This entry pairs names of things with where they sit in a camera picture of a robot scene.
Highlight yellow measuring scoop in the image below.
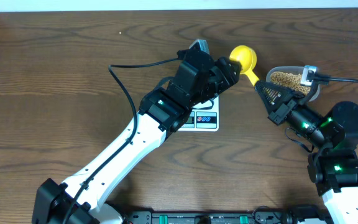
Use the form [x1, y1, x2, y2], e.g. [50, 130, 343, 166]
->
[229, 45, 259, 86]

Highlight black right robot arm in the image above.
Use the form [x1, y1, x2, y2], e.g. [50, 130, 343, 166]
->
[254, 80, 358, 223]

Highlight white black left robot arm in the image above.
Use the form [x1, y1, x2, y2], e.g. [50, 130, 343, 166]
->
[32, 49, 242, 224]

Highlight white digital kitchen scale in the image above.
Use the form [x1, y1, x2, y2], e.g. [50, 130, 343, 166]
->
[179, 97, 219, 132]

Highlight clear container of soybeans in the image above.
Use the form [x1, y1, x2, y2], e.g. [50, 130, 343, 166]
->
[266, 65, 318, 95]

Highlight black right camera cable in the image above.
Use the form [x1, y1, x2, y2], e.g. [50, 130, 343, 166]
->
[312, 73, 358, 224]

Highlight black camera cable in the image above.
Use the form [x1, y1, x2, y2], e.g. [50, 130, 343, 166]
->
[61, 57, 188, 224]
[312, 73, 358, 224]

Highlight black left camera cable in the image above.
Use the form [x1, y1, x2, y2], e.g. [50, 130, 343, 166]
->
[61, 57, 188, 224]

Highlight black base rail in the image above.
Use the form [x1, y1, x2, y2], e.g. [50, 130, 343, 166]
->
[104, 203, 332, 224]

